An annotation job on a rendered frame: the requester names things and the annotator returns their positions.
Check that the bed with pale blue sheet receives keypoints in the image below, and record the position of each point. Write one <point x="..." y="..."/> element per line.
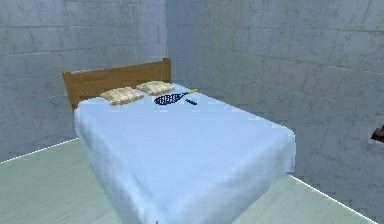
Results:
<point x="186" y="143"/>

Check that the dark blue tennis racket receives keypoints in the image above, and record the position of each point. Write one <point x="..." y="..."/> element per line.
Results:
<point x="169" y="98"/>

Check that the beige striped pillow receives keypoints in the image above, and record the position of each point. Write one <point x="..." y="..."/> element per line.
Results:
<point x="122" y="95"/>
<point x="155" y="87"/>

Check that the dark brown wall fixture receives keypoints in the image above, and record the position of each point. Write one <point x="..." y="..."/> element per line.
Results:
<point x="379" y="134"/>

